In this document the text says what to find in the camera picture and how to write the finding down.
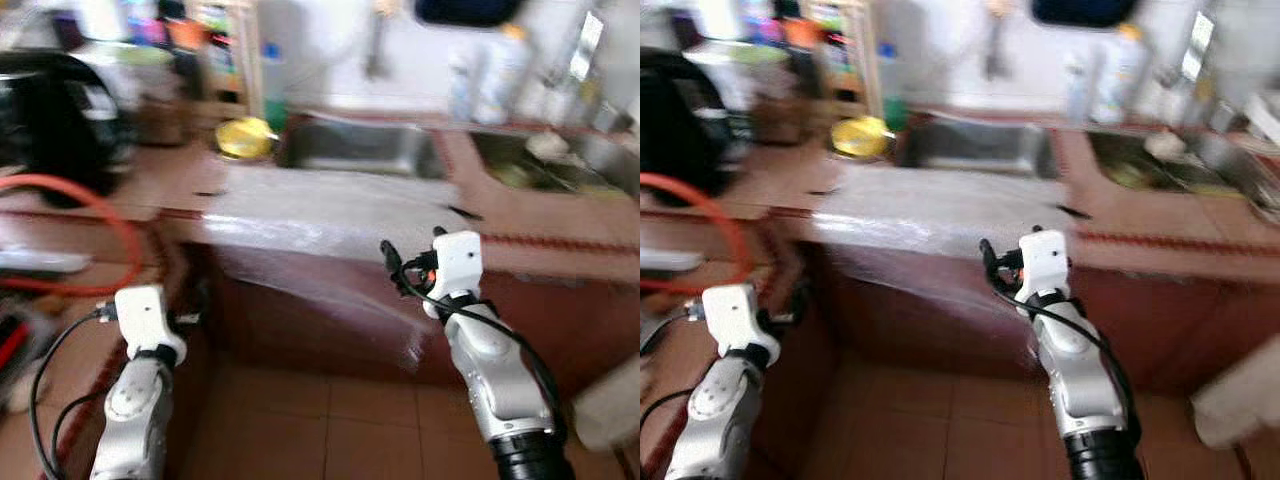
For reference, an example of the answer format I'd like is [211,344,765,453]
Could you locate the black kitchen appliance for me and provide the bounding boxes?
[640,45,746,201]
[0,48,138,208]

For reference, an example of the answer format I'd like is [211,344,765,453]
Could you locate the clear bubble wrap sheet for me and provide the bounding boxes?
[200,165,466,263]
[808,160,1076,259]

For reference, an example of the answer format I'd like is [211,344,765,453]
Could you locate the stainless steel sink basin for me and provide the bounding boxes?
[895,115,1061,181]
[468,125,641,198]
[283,113,448,181]
[1085,125,1280,226]

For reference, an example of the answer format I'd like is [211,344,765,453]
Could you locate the clear glass dish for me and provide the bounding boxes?
[1110,160,1171,191]
[495,160,561,191]

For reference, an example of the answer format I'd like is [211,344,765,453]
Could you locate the white flat object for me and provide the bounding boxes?
[640,248,691,273]
[0,246,93,276]

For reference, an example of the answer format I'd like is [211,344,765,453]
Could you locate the small clear bottle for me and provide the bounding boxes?
[1063,50,1093,123]
[448,50,477,123]

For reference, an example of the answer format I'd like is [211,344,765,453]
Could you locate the white bottle with orange cap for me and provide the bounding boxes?
[478,23,533,126]
[1093,22,1149,126]

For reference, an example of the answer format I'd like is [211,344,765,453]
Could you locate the green bottle with blue cap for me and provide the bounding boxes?
[878,42,906,131]
[262,42,288,131]

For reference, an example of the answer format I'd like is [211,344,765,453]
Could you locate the white floor object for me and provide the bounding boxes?
[1190,335,1280,449]
[573,358,641,453]

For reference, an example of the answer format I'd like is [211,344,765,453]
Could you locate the shiny metal strip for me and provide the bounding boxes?
[1180,10,1216,81]
[568,10,607,86]

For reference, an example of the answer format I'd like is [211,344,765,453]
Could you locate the cream carton with blue stripe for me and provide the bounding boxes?
[815,0,881,111]
[195,0,265,116]

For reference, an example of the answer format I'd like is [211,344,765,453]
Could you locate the green rimmed bowl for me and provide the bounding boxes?
[690,40,791,96]
[75,42,179,101]

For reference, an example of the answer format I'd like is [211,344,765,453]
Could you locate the dark bottle with orange cap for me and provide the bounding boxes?
[165,18,208,101]
[783,15,826,101]

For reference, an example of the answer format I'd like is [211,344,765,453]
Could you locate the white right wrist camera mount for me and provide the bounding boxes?
[425,232,484,321]
[1017,229,1073,319]

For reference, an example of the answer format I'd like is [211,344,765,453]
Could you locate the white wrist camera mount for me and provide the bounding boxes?
[113,284,188,363]
[425,232,484,321]
[1017,229,1073,319]
[702,283,781,366]

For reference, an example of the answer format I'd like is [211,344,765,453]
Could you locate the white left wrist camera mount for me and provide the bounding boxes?
[702,283,781,366]
[113,284,188,363]

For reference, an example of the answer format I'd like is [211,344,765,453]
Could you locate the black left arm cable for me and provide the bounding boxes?
[28,308,119,480]
[640,308,706,441]

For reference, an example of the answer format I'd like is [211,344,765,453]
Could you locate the orange hose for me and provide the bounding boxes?
[640,172,753,296]
[0,174,147,297]

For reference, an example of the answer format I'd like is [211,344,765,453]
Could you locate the black wall object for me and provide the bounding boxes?
[413,0,528,29]
[1030,0,1143,29]

